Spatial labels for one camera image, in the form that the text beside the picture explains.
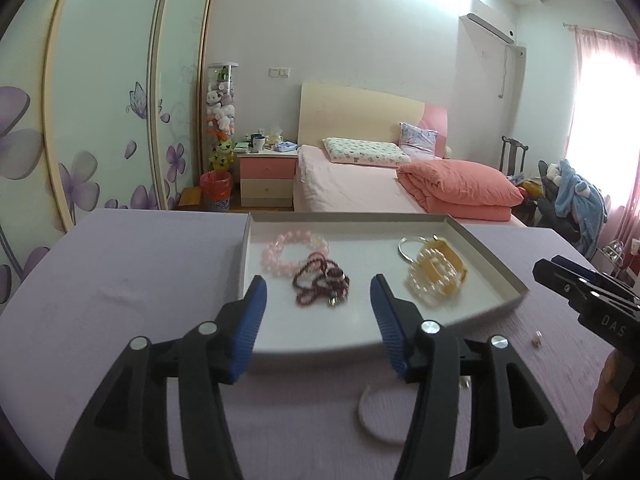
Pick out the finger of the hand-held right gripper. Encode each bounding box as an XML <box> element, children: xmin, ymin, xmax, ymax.
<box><xmin>552</xmin><ymin>256</ymin><xmax>640</xmax><ymax>302</ymax></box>
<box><xmin>532</xmin><ymin>259</ymin><xmax>608</xmax><ymax>313</ymax></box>

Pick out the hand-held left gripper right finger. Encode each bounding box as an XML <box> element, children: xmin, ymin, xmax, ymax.
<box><xmin>369</xmin><ymin>273</ymin><xmax>583</xmax><ymax>480</ymax></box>

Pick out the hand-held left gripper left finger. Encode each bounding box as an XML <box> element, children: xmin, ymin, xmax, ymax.
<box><xmin>54</xmin><ymin>274</ymin><xmax>268</xmax><ymax>480</ymax></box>

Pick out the white pearl bracelet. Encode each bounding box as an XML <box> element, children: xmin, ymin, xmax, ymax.
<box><xmin>407</xmin><ymin>255</ymin><xmax>463</xmax><ymax>306</ymax></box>

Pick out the grey cardboard tray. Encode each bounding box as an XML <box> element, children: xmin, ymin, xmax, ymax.
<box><xmin>241</xmin><ymin>211</ymin><xmax>530</xmax><ymax>361</ymax></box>

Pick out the dark red bead bracelet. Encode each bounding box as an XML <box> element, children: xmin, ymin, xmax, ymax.
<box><xmin>291</xmin><ymin>254</ymin><xmax>351</xmax><ymax>308</ymax></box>

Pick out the yellow chunky bracelet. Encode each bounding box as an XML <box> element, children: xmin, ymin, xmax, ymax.
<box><xmin>417</xmin><ymin>240</ymin><xmax>470</xmax><ymax>286</ymax></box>

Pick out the pink bead bracelet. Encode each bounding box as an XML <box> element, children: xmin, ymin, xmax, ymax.
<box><xmin>262</xmin><ymin>230</ymin><xmax>331</xmax><ymax>278</ymax></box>

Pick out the silver cuff bangle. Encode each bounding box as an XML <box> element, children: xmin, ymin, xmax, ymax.
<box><xmin>398</xmin><ymin>235</ymin><xmax>446</xmax><ymax>263</ymax></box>

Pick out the person's right hand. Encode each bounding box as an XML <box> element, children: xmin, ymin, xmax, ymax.
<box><xmin>584</xmin><ymin>350</ymin><xmax>628</xmax><ymax>441</ymax></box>

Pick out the white rack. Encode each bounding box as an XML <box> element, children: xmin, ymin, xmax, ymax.
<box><xmin>597</xmin><ymin>237</ymin><xmax>640</xmax><ymax>281</ymax></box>

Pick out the dark armchair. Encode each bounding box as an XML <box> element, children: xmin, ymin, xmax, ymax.
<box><xmin>536</xmin><ymin>160</ymin><xmax>601</xmax><ymax>256</ymax></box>

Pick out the pink curtain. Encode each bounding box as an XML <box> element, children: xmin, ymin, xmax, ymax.
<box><xmin>565</xmin><ymin>22</ymin><xmax>640</xmax><ymax>261</ymax></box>

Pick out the blue plush garment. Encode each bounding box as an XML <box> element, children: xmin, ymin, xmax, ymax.
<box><xmin>547</xmin><ymin>159</ymin><xmax>608</xmax><ymax>256</ymax></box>

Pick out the white bangle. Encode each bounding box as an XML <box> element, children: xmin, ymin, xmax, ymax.
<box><xmin>357</xmin><ymin>384</ymin><xmax>416</xmax><ymax>447</ymax></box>

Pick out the pink folded duvet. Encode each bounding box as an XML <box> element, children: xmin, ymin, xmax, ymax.
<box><xmin>396</xmin><ymin>158</ymin><xmax>526</xmax><ymax>223</ymax></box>

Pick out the dark wooden chair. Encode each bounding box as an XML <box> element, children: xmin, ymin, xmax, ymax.
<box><xmin>501</xmin><ymin>136</ymin><xmax>528</xmax><ymax>176</ymax></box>

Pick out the bin with red bag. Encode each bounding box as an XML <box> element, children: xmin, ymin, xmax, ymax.
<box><xmin>200</xmin><ymin>170</ymin><xmax>232</xmax><ymax>212</ymax></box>

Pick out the bed with cream headboard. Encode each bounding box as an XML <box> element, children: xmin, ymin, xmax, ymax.
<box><xmin>292</xmin><ymin>81</ymin><xmax>526</xmax><ymax>226</ymax></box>

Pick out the pink and cream nightstand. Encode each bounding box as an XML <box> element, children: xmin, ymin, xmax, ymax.
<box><xmin>236</xmin><ymin>150</ymin><xmax>300</xmax><ymax>207</ymax></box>

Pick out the white patterned pillow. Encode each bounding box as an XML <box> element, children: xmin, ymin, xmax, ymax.
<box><xmin>322</xmin><ymin>136</ymin><xmax>412</xmax><ymax>168</ymax></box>

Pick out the purple floral pillow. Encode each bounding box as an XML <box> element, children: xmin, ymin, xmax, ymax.
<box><xmin>398</xmin><ymin>122</ymin><xmax>439</xmax><ymax>161</ymax></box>

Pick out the clear tube of plush toys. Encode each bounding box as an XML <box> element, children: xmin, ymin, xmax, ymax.
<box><xmin>206</xmin><ymin>62</ymin><xmax>239</xmax><ymax>173</ymax></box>

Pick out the white air conditioner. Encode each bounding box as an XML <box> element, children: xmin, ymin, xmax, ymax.
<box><xmin>459</xmin><ymin>0</ymin><xmax>516</xmax><ymax>45</ymax></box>

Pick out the flower print wardrobe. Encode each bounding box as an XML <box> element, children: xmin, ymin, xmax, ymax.
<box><xmin>0</xmin><ymin>0</ymin><xmax>221</xmax><ymax>306</ymax></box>

